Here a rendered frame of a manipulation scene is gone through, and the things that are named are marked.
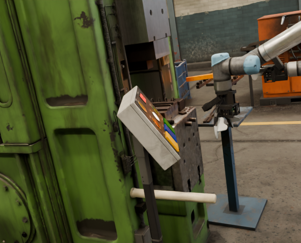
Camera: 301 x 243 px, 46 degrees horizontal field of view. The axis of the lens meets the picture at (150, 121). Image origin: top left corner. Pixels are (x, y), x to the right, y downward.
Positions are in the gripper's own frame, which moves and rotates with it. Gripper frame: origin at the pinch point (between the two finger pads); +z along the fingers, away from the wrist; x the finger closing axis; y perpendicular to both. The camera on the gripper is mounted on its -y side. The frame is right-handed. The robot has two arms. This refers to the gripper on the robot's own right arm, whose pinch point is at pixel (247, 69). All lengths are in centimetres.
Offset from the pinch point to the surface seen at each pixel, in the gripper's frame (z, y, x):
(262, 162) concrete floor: 20, 116, 129
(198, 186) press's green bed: 37, 70, -3
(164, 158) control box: 18, 15, -80
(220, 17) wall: 198, -2, 744
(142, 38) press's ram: 44, -27, -27
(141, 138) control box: 24, 5, -83
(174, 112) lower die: 41.9, 18.4, -8.9
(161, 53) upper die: 41.2, -16.4, -14.9
